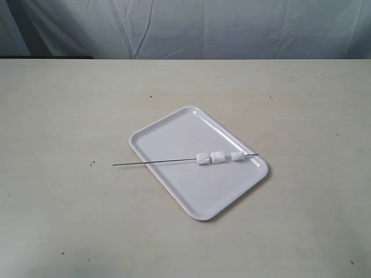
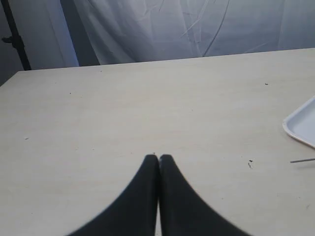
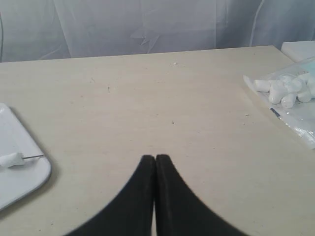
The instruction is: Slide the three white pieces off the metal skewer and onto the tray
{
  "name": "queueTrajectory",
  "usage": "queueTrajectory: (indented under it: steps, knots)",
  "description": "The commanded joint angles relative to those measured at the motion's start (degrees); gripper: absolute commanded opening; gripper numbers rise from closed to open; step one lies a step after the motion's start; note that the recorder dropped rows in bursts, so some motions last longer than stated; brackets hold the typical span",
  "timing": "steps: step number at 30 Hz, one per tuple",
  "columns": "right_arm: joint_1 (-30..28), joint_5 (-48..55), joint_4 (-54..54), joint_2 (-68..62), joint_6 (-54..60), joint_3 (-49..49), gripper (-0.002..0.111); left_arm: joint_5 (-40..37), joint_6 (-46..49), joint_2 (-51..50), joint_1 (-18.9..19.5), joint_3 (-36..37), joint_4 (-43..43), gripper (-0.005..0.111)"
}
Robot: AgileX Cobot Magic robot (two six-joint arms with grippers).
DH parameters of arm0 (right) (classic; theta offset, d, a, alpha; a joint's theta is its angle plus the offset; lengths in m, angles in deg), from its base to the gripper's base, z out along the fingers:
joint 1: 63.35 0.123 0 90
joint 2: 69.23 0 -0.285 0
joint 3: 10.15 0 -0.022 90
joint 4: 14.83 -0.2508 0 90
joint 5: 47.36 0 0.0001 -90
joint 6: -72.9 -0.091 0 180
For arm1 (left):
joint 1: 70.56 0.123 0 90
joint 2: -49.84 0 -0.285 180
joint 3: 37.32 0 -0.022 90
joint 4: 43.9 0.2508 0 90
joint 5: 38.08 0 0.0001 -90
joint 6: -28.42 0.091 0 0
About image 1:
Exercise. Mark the thin metal skewer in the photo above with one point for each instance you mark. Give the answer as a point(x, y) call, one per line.
point(172, 160)

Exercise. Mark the white marshmallow handle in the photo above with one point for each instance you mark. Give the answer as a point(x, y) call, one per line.
point(202, 158)

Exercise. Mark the white marshmallow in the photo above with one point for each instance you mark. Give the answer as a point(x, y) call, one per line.
point(237, 156)
point(217, 157)

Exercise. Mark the white rectangular plastic tray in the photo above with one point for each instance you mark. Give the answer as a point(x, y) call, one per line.
point(203, 191)

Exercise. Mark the grey-white backdrop curtain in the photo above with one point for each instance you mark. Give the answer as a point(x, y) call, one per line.
point(141, 30)

